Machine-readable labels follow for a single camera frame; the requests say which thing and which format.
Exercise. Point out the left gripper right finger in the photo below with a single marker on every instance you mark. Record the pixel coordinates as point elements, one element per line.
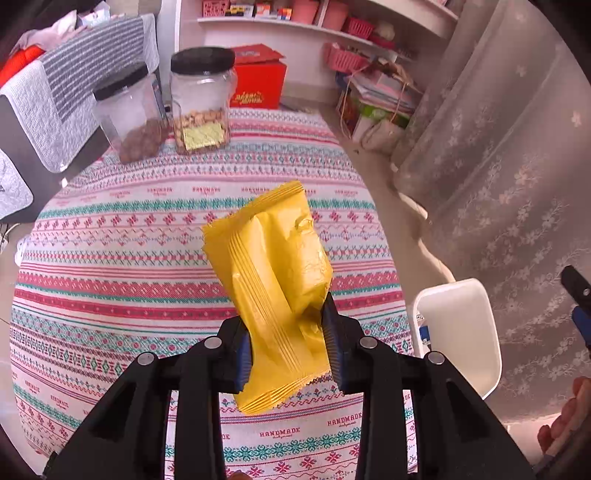
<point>421,418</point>

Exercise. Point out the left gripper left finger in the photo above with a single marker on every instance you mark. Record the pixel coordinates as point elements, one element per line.
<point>124,435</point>

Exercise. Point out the yellow snack wrapper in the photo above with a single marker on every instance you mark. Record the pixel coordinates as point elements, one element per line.
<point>274,268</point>

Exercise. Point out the white trash bin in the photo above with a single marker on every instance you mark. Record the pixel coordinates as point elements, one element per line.
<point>462,327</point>

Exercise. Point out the right hand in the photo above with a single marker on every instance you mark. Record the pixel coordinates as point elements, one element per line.
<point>547,434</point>

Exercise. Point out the blue carton in bin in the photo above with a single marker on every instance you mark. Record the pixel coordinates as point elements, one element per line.
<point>423,329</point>

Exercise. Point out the patterned striped tablecloth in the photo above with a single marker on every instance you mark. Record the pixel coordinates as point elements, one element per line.
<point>115,263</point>

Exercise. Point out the floral lace curtain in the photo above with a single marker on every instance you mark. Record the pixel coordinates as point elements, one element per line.
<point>498,154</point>

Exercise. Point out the white cloth bag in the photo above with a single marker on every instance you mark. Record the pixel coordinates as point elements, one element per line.
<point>382,137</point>

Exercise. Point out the dark nut jar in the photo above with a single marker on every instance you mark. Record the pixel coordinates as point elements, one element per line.
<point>130,112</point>

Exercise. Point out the grey striped quilt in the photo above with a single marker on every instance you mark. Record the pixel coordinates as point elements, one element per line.
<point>47,108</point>

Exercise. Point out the stack of papers and books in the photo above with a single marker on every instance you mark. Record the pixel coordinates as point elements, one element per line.
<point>385,85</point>

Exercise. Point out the nut jar black lid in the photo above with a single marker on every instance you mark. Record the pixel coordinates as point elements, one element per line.
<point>202,82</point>

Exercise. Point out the red gift box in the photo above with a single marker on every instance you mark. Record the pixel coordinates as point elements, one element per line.
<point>261,72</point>

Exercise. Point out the pink basket on floor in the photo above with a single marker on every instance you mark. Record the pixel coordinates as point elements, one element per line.
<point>342,60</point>

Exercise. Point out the small pink shelf basket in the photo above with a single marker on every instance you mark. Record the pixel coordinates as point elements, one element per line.
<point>358,27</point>

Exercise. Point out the white pink shelf unit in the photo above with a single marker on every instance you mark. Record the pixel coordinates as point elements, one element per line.
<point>422,30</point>

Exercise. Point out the pink cup holder left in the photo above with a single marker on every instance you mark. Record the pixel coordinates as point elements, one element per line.
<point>304,11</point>

